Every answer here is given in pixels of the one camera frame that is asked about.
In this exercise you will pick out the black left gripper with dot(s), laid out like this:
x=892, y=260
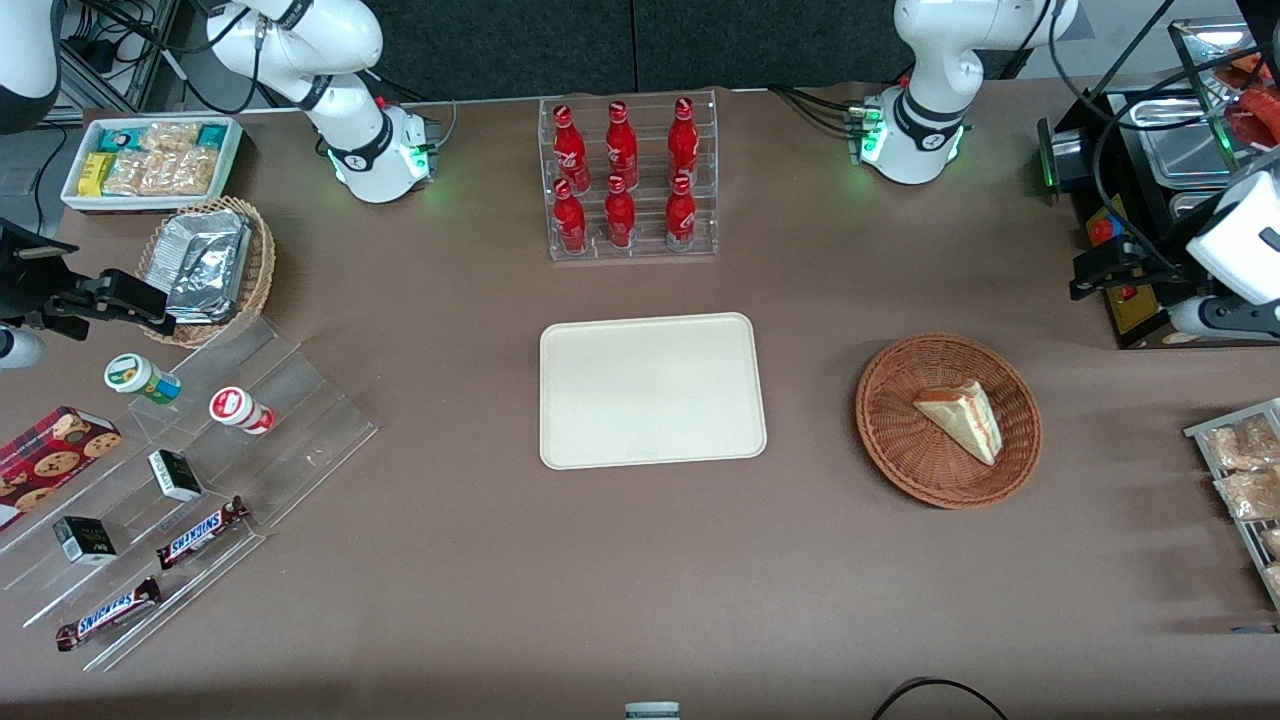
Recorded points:
x=1163, y=262

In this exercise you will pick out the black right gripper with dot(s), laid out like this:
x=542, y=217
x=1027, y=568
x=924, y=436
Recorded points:
x=28, y=282

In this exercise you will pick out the triangular sandwich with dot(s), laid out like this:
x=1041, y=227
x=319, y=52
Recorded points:
x=965, y=415

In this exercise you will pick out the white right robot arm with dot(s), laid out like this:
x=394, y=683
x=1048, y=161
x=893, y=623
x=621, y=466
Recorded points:
x=340, y=40

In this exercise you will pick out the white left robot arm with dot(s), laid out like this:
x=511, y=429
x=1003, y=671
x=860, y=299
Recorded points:
x=920, y=60

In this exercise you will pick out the oval light wicker basket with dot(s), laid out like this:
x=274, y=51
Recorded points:
x=260, y=260

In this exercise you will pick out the round brown wicker basket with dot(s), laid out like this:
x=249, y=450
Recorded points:
x=900, y=440

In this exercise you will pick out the tray of wrapped pastries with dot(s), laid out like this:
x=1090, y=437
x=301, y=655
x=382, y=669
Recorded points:
x=1245, y=535

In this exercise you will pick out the cream plastic tray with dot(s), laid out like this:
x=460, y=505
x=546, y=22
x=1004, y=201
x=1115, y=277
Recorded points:
x=650, y=390

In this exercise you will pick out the black glass food warmer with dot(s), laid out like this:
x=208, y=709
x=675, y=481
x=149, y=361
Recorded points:
x=1135, y=315

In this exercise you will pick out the green lid yogurt cup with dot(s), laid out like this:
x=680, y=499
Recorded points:
x=135, y=375

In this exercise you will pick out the silver foil packs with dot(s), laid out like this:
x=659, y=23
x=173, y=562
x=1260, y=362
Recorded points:
x=205, y=265

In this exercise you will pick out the stainless steel pan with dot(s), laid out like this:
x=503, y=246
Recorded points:
x=1188, y=205
x=1180, y=145

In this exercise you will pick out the clear bag of crackers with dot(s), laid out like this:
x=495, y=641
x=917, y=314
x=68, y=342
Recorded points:
x=198, y=170
x=170, y=136
x=162, y=173
x=125, y=175

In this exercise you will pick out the red lid yogurt cup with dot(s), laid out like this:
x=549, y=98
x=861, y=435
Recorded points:
x=235, y=407

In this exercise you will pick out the yellow snack pack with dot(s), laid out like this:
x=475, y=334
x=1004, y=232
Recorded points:
x=95, y=173

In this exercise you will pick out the small black white box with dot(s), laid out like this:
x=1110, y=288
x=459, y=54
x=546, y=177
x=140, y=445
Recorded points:
x=175, y=475
x=85, y=540

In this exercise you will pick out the teal snack pack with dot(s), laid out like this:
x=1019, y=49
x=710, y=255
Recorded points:
x=212, y=134
x=118, y=140

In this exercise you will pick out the white rectangular snack bin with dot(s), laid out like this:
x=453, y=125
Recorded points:
x=232, y=160

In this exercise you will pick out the red plaid cookie box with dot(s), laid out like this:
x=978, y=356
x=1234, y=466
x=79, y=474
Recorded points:
x=50, y=460

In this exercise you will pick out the clear acrylic stepped display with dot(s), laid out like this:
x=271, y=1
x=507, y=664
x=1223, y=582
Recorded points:
x=300, y=420

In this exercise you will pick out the clear bag of pastry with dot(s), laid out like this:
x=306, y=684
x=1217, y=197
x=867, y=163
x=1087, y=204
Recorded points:
x=1250, y=495
x=1272, y=542
x=1240, y=445
x=1274, y=580

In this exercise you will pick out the Snickers bar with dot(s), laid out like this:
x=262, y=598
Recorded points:
x=200, y=533
x=105, y=615

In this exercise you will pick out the red sausages in warmer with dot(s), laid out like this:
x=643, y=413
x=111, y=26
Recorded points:
x=1258, y=110

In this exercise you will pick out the red cola bottle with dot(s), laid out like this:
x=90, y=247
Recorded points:
x=568, y=150
x=621, y=145
x=570, y=220
x=681, y=215
x=683, y=140
x=619, y=215

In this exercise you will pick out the clear acrylic bottle rack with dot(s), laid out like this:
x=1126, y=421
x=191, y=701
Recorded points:
x=650, y=110

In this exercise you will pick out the small grey device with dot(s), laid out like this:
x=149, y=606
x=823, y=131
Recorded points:
x=652, y=712

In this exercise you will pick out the aluminium frame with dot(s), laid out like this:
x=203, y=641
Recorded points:
x=140, y=50

